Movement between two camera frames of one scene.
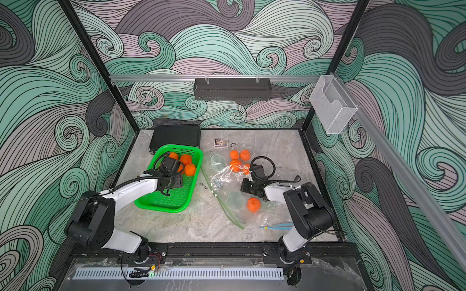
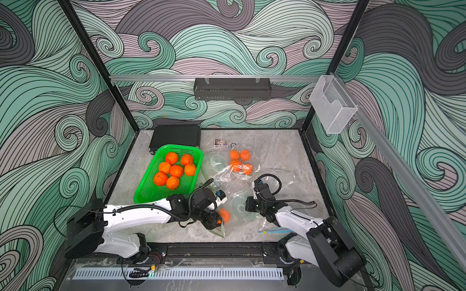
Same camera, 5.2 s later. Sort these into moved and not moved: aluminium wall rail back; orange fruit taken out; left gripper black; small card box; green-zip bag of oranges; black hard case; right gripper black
Moved: right gripper black; green-zip bag of oranges; left gripper black
Not moved: small card box; aluminium wall rail back; orange fruit taken out; black hard case
